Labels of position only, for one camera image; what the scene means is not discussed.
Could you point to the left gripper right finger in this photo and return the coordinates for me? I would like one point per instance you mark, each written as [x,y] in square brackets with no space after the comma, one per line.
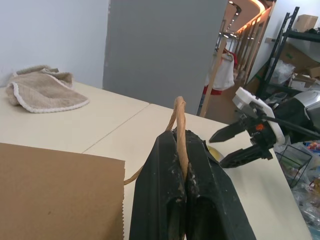
[212,200]

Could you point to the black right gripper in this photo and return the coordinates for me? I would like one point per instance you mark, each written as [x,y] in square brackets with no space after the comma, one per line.
[262,136]

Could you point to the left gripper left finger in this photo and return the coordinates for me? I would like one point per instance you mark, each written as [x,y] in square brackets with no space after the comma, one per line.
[155,190]

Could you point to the brown paper bag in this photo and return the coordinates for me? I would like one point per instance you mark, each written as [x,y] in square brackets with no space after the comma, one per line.
[57,190]

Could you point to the yellow plush toy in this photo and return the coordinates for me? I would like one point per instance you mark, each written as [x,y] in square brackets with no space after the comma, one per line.
[215,153]

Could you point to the clear plastic bag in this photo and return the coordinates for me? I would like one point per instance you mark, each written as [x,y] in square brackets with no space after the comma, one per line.
[283,72]

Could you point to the wooden pole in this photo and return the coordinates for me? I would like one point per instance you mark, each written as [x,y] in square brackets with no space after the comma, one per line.
[212,77]

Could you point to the white and red garment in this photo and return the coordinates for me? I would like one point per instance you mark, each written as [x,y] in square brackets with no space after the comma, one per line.
[223,72]

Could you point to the pile of plastic bags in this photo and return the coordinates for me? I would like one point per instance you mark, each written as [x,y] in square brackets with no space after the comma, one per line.
[307,200]

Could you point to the wooden stair railing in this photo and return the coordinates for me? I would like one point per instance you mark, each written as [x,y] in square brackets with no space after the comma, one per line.
[252,42]

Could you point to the black metal shelf rack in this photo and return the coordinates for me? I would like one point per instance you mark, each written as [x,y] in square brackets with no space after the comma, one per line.
[277,50]

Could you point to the large cardboard box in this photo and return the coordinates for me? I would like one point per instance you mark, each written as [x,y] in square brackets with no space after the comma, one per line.
[297,56]

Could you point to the grey partition panel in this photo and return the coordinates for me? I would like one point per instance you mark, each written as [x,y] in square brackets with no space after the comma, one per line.
[160,50]

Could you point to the small cardboard box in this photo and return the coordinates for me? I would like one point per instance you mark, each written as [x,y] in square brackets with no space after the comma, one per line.
[306,23]

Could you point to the beige knitted cloth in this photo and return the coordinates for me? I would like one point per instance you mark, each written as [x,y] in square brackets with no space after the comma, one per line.
[42,92]

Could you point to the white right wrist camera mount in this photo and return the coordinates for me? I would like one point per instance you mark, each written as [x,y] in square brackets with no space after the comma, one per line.
[246,96]

